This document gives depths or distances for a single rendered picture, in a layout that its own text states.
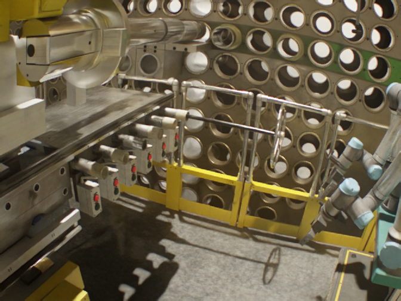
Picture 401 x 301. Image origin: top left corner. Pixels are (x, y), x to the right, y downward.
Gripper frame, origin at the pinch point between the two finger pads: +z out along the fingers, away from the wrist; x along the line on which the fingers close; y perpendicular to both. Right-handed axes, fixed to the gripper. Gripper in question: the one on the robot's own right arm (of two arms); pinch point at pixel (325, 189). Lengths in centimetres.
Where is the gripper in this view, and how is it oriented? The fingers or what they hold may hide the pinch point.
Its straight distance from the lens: 174.5
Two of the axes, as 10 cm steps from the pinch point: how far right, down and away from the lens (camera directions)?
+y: 8.1, 5.6, -1.8
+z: -4.7, 8.0, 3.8
